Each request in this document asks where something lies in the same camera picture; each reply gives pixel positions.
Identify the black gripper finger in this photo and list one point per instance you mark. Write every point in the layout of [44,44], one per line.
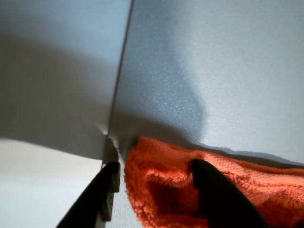
[221,202]
[92,202]

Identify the grey table mat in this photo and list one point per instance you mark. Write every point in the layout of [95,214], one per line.
[213,59]

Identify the orange terry towel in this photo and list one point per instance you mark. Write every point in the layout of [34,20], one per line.
[237,190]

